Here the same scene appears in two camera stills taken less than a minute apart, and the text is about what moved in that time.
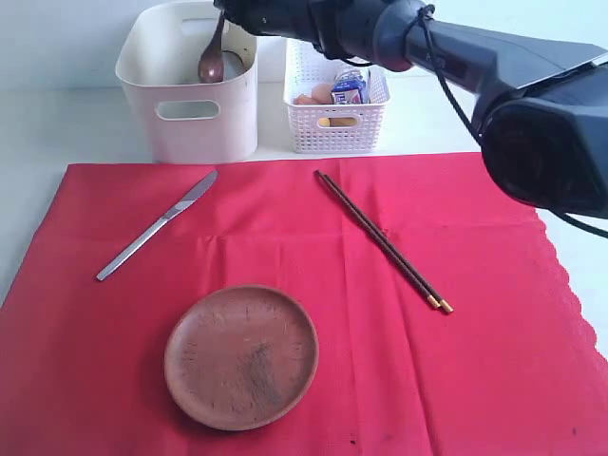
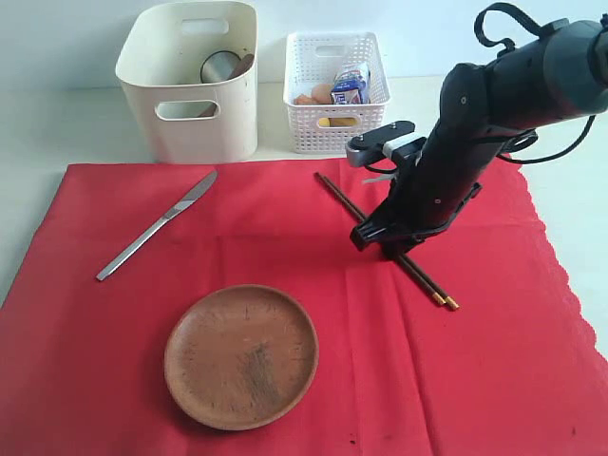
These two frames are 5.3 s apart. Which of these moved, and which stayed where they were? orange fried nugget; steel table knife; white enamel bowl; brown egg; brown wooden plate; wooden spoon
Moved: white enamel bowl; wooden spoon
Stayed: orange fried nugget; brown egg; steel table knife; brown wooden plate
